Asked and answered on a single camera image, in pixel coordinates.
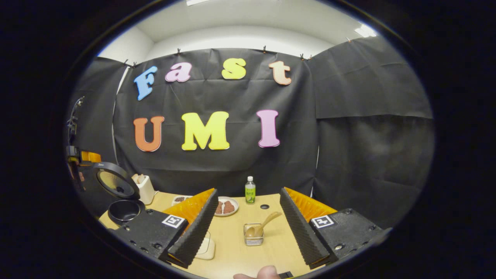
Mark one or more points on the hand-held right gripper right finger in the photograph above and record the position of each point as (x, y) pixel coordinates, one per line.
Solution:
(300, 228)

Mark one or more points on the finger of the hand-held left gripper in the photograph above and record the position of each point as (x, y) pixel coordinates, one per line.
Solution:
(91, 157)

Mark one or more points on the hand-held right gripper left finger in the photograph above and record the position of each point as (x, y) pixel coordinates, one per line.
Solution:
(197, 232)

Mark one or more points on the wooden spoon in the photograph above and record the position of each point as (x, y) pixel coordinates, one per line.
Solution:
(267, 223)

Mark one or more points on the dark grey rice cooker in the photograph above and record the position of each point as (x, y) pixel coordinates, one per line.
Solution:
(116, 182)

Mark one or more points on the white utensil holder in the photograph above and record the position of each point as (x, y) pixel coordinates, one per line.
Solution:
(146, 190)

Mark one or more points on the cream rectangular dish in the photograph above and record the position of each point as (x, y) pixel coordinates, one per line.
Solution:
(207, 248)

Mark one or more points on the brown meat piece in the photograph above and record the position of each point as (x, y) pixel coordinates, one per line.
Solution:
(219, 208)
(229, 207)

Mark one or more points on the white divided dish with grains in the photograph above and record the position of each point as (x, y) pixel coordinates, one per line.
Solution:
(179, 199)

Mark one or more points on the round white plate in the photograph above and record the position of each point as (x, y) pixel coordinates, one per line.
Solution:
(232, 201)

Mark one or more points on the green drink bottle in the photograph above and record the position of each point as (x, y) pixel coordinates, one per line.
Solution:
(250, 192)

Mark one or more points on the black backdrop cloth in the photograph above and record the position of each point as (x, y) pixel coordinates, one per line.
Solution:
(240, 162)

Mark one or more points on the ceiling light panel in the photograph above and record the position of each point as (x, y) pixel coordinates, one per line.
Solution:
(197, 2)
(366, 31)

